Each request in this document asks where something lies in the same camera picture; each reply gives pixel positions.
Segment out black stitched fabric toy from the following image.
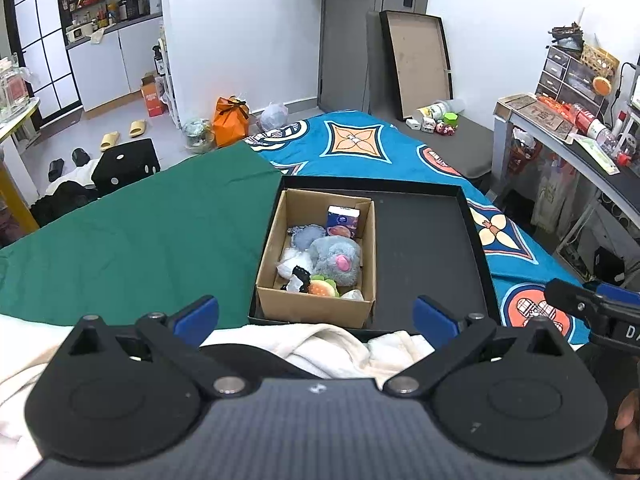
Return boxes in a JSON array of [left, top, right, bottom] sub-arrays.
[[281, 266, 311, 294]]

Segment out grey fluffy plush toy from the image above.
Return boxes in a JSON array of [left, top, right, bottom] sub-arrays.
[[308, 235, 361, 287]]

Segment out orange hamburger plush toy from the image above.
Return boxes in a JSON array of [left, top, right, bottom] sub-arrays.
[[307, 275, 340, 298]]

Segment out clear plastic bag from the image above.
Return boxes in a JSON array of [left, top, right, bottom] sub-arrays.
[[277, 247, 314, 280]]

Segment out denim fabric pouch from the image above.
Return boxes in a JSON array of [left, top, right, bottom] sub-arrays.
[[288, 224, 326, 252]]

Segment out blue tissue pack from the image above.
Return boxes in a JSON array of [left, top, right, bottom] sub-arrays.
[[326, 205, 360, 240]]

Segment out person's right hand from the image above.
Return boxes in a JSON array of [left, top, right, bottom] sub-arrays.
[[614, 389, 640, 479]]

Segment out large black tray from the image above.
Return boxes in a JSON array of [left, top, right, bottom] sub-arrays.
[[248, 176, 500, 340]]

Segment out green bed sheet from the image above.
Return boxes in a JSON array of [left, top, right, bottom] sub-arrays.
[[1, 143, 282, 328]]

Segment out white desk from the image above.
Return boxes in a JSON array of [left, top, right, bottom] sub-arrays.
[[489, 93, 639, 226]]

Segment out brown cardboard box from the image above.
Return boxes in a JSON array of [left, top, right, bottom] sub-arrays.
[[256, 188, 376, 328]]

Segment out black dice-pattern stool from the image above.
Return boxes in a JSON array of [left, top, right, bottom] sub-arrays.
[[91, 139, 160, 196]]

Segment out grey bench seat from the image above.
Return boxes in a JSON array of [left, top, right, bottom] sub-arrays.
[[367, 11, 494, 192]]

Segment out red basket under desk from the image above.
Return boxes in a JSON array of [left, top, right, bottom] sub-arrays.
[[508, 127, 541, 174]]

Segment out blue patterned blanket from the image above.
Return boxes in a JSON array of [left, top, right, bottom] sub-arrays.
[[245, 110, 589, 347]]

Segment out black slipper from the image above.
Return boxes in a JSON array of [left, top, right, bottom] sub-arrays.
[[72, 148, 91, 167]]

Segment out yellow slipper left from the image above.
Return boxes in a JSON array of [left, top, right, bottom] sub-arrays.
[[100, 131, 120, 153]]

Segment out yellow slipper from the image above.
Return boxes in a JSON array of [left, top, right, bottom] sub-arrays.
[[100, 131, 120, 153], [129, 119, 146, 139]]

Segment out yellow slipper right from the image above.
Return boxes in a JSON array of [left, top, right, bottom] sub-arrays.
[[129, 119, 146, 139]]

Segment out orange gift bag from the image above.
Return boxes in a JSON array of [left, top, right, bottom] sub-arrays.
[[213, 96, 250, 148]]

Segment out green lidded jar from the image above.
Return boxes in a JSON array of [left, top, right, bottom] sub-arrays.
[[442, 112, 459, 127]]

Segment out orange cardboard box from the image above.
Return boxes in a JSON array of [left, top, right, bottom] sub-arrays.
[[140, 73, 166, 117]]

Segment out white plastic bag on floor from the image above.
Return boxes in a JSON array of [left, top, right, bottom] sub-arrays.
[[257, 103, 288, 131]]

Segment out grey drawer organizer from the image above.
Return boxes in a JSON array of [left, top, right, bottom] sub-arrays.
[[535, 47, 608, 115]]

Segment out white kitchen cabinet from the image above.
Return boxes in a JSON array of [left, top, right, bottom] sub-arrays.
[[67, 14, 163, 112]]

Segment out leaning black tray lid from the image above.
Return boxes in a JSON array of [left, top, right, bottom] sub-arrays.
[[380, 11, 454, 120]]

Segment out grey door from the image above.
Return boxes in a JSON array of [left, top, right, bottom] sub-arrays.
[[318, 0, 427, 112]]

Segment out black-framed glass door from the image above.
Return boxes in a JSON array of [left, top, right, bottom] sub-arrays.
[[2, 0, 80, 128]]

